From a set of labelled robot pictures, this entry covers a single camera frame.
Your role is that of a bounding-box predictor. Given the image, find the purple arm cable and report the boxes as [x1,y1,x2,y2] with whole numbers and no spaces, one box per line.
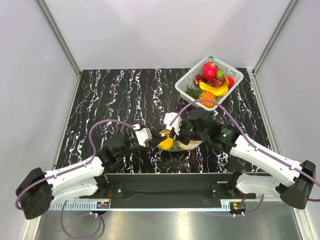
[15,119,142,238]
[168,99,320,217]

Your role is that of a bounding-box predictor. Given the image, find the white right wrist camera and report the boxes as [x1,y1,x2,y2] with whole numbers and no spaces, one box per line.
[163,112,182,135]

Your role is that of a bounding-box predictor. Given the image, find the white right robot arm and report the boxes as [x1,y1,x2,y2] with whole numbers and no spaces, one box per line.
[173,108,316,210]

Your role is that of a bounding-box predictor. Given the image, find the clear zip top bag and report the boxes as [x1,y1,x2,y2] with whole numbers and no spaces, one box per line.
[159,129,203,152]

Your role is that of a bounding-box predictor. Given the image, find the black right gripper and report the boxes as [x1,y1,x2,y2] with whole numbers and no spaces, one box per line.
[169,120,209,146]

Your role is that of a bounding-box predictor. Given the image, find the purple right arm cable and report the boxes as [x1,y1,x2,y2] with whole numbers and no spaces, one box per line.
[168,99,320,217]

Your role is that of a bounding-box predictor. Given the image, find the orange pineapple toy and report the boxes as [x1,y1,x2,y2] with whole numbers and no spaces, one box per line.
[185,86,217,108]

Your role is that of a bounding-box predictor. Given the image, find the dark red apple toy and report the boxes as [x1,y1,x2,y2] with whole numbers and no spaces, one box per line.
[193,74,208,86]

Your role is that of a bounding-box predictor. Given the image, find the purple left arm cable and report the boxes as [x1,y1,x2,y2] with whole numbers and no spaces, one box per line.
[15,119,142,238]

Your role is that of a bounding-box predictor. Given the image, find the red dragon fruit toy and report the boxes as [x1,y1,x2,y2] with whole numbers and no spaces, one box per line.
[201,61,219,80]

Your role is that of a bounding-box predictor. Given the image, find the red strawberry toy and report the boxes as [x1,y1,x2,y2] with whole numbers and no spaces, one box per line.
[226,76,235,89]

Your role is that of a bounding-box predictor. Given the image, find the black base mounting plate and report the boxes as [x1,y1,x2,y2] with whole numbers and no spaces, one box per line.
[87,173,256,210]

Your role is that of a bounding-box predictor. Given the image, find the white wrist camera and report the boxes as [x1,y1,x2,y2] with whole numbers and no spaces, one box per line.
[163,112,182,135]
[133,124,153,147]

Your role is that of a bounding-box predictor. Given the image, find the white slotted cable duct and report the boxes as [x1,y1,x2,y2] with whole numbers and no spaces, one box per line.
[50,200,110,211]

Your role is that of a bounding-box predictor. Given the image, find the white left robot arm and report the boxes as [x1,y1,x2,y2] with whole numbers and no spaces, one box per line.
[15,133,168,220]

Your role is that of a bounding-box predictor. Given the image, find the purple grape bunch toy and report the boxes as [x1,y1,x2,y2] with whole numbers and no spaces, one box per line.
[209,76,225,88]

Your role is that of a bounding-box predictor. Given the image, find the white plastic basket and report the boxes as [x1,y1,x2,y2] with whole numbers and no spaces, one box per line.
[175,56,244,111]

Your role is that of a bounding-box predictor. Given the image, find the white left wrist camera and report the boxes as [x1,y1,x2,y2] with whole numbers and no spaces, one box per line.
[133,124,153,147]

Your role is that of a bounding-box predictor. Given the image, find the yellow banana toy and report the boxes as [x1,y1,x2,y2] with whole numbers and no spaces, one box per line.
[198,77,229,97]

